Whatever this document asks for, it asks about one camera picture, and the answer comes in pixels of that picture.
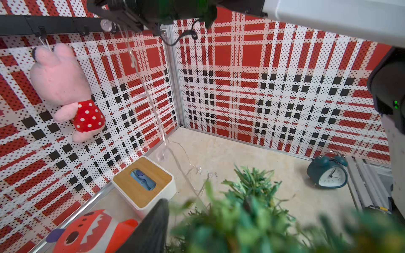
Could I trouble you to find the green alarm clock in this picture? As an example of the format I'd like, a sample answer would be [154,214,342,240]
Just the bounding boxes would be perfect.
[306,150,349,189]

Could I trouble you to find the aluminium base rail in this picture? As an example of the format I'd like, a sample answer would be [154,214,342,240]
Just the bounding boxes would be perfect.
[346,156,393,213]

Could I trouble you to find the black hook rail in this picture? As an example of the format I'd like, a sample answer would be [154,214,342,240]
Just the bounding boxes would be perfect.
[1,15,103,37]

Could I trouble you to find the small christmas tree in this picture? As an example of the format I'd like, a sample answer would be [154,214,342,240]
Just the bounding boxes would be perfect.
[165,167,405,253]

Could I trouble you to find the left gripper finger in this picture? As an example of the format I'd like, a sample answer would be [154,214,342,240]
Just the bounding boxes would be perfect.
[117,199,169,253]

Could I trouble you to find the clear star string light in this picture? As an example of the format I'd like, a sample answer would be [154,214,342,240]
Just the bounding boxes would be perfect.
[100,18,219,206]

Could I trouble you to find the red shark plush toy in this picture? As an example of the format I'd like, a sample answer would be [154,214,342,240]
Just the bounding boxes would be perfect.
[46,210,139,253]

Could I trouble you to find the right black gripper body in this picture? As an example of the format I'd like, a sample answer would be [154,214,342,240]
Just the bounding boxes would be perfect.
[87,0,217,35]

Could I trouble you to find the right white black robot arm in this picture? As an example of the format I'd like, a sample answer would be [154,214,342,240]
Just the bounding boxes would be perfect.
[87,1,405,212]

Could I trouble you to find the white wooden tissue box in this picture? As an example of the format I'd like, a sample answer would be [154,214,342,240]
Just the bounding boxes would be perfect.
[112,157,177,220]

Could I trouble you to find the pink pig plush toy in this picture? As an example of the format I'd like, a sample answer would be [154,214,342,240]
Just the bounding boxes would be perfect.
[30,43,106,143]

